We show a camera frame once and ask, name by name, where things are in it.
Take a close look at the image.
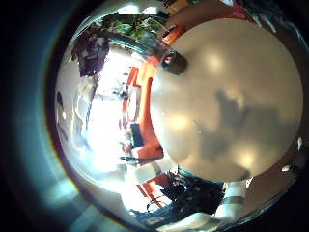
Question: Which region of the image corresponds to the dark brown vase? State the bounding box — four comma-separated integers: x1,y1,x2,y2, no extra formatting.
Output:
160,50,188,77

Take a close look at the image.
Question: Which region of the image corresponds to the orange sofa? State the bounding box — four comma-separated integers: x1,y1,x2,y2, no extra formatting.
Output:
120,61,166,162

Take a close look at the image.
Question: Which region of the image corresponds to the black cushion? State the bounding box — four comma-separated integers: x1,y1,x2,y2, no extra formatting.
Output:
129,123,145,148

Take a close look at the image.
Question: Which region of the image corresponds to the orange curved seat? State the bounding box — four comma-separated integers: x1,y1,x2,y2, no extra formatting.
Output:
160,24,187,46

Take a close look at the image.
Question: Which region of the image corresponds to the person in dark clothes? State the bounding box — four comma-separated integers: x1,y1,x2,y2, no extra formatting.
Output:
71,30,111,78

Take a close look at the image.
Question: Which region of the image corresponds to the green leafy plant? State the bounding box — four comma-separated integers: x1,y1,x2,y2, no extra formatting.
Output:
102,13,166,44

